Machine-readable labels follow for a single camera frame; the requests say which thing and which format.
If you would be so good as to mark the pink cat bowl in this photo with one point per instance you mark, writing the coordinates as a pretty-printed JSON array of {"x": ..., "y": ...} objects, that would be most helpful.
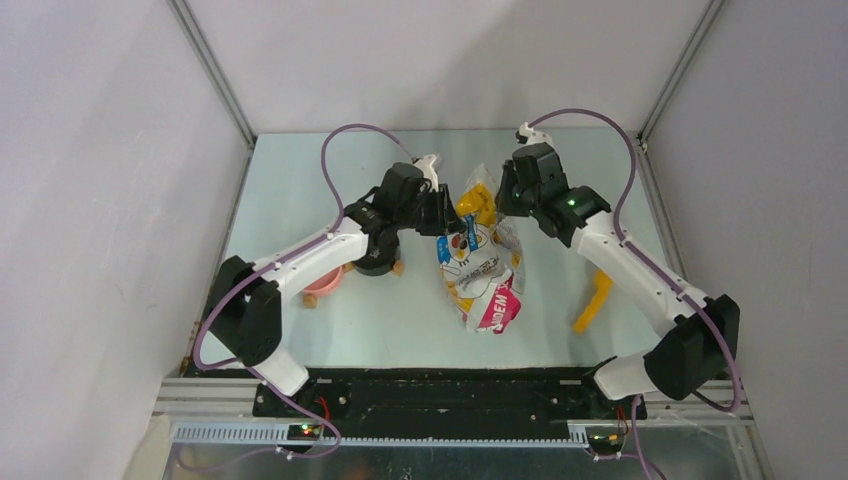
[{"x": 326, "y": 284}]

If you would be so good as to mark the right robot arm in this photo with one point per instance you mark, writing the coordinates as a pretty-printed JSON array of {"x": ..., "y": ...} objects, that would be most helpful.
[{"x": 697, "y": 333}]

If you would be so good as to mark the black pet bowl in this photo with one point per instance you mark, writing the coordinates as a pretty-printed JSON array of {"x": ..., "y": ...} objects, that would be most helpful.
[{"x": 382, "y": 253}]

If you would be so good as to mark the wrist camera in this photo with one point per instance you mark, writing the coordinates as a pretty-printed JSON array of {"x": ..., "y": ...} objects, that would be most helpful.
[
  {"x": 526, "y": 136},
  {"x": 428, "y": 165}
]

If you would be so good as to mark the aluminium frame rail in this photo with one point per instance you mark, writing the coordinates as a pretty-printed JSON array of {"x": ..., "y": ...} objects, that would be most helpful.
[{"x": 241, "y": 411}]

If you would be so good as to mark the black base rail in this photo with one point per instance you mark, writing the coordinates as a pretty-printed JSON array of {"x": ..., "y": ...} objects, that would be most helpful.
[{"x": 463, "y": 388}]

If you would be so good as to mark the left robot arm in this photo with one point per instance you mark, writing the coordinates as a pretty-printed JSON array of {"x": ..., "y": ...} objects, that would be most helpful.
[{"x": 246, "y": 299}]

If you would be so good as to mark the yellow plastic scoop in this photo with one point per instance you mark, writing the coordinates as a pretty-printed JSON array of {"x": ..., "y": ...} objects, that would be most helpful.
[{"x": 602, "y": 285}]

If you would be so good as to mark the cat food bag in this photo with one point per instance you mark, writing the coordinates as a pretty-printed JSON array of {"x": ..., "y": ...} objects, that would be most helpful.
[{"x": 483, "y": 268}]

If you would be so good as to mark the wooden bowl stand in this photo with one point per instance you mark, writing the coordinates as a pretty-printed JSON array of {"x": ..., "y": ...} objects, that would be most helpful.
[{"x": 311, "y": 302}]

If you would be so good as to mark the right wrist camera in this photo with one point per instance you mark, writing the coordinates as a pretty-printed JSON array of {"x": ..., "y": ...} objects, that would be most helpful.
[{"x": 526, "y": 136}]

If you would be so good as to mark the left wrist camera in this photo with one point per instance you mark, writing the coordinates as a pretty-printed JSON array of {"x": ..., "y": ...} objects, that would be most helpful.
[{"x": 428, "y": 165}]

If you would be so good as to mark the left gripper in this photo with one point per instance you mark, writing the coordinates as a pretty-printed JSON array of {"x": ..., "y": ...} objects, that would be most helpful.
[{"x": 446, "y": 219}]

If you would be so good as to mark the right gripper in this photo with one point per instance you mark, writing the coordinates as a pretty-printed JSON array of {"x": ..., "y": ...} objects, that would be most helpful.
[{"x": 502, "y": 200}]

